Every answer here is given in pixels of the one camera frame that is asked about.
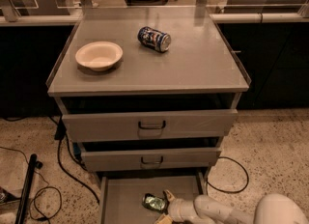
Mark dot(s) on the black pole on floor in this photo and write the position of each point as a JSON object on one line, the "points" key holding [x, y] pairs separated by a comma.
{"points": [[22, 208]]}

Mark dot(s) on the white rail pipe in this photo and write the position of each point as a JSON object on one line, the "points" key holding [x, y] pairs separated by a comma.
{"points": [[259, 18]]}

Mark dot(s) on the grey top drawer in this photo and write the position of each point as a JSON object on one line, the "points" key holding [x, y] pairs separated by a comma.
{"points": [[93, 119]]}

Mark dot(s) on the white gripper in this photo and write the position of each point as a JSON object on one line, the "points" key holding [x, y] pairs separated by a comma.
{"points": [[177, 209]]}

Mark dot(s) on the grey drawer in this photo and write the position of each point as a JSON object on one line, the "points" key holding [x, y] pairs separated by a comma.
{"points": [[93, 119], [121, 193], [150, 154]]}

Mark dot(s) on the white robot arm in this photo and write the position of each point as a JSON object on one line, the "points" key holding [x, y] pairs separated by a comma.
{"points": [[271, 209]]}

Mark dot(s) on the grey middle drawer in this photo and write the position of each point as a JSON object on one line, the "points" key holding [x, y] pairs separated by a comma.
{"points": [[150, 154]]}

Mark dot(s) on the white bowl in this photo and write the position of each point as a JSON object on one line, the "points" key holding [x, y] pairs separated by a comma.
{"points": [[98, 56]]}

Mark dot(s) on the grey bottom drawer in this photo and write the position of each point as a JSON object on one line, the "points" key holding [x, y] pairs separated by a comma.
{"points": [[121, 193]]}

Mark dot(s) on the blue soda can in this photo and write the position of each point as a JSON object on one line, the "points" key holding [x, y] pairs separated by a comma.
{"points": [[154, 39]]}

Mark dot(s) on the crushed green can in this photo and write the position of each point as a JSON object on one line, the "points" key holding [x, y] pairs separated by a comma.
{"points": [[154, 203]]}

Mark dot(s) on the grey drawer cabinet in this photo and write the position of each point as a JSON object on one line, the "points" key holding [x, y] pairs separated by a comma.
{"points": [[198, 60]]}

